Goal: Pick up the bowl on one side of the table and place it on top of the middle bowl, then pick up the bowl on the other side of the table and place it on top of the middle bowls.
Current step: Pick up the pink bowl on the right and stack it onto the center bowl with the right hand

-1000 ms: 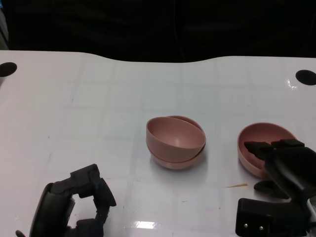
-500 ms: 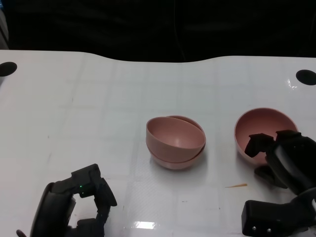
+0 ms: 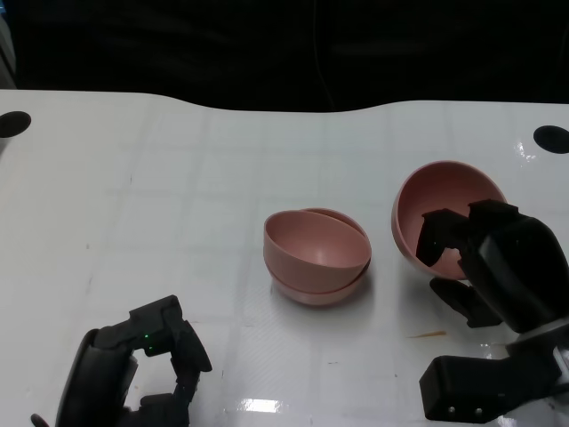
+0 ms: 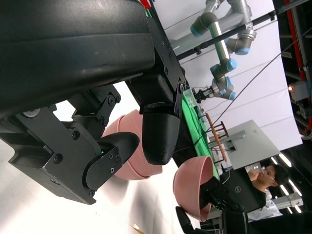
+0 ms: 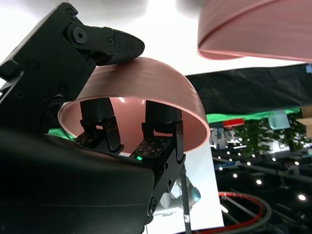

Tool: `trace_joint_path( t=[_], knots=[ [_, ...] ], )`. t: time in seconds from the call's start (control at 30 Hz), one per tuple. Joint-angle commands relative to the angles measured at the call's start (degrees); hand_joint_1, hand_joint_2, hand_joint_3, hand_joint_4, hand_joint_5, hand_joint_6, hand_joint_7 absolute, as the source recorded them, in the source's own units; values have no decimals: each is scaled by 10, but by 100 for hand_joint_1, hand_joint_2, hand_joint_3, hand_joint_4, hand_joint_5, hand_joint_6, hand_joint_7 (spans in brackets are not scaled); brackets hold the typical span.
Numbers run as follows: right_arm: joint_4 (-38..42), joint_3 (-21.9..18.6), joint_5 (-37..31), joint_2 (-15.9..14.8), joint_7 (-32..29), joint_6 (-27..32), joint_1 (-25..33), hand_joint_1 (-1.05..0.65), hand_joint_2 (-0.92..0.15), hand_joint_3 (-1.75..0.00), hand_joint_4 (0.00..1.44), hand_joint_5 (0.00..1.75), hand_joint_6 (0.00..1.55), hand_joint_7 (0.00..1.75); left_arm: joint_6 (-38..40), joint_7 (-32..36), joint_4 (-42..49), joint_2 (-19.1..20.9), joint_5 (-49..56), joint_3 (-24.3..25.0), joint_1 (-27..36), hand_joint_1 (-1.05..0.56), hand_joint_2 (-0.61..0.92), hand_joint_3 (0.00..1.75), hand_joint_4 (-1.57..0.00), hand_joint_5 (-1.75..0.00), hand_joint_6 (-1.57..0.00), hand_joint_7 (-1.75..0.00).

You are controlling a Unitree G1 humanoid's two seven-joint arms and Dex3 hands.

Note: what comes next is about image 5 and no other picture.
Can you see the pink plastic bowl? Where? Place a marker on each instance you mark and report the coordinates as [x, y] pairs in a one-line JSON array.
[[219, 12], [146, 80], [256, 41]]

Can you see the brown cardboard box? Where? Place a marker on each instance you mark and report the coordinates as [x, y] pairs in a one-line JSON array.
[[306, 122]]

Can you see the red box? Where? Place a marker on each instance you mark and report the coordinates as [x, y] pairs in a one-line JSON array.
[[233, 122]]

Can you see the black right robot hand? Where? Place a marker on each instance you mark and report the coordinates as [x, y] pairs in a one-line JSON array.
[[61, 185]]

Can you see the green leafy plant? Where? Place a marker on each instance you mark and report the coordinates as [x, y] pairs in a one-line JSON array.
[[258, 136]]

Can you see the black backdrop cloth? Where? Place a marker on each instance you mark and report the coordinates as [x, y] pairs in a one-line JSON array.
[[243, 90]]

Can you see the green cloth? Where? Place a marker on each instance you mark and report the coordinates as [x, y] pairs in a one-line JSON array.
[[243, 116]]

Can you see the pale blue box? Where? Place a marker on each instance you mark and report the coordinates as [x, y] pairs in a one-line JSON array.
[[279, 120]]

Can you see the black stand pole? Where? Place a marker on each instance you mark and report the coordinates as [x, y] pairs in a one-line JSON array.
[[185, 209]]

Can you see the white robot arm blue joint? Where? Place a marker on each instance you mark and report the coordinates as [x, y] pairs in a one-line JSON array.
[[193, 195]]

